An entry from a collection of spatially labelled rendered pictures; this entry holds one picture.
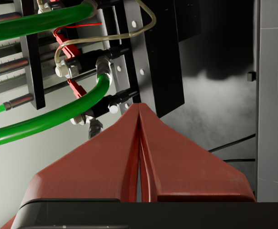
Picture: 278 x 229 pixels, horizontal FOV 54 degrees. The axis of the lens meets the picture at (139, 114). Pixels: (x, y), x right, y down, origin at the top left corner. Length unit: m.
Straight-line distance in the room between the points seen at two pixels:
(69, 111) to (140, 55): 0.24
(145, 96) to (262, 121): 0.20
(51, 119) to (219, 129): 0.44
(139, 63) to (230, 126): 0.24
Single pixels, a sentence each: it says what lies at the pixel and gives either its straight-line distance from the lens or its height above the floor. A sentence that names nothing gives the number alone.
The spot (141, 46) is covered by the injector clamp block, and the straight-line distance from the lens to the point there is 0.47.
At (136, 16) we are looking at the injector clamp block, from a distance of 0.46.
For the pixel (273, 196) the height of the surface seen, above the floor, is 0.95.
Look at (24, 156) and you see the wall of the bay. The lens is 0.75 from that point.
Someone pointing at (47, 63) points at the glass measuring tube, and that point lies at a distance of 0.71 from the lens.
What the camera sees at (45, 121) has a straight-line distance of 0.25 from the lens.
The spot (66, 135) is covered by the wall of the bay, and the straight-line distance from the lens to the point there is 0.78.
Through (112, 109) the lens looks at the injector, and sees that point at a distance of 0.45.
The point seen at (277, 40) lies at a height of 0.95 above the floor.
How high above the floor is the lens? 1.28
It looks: 34 degrees down
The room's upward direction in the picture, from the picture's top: 119 degrees counter-clockwise
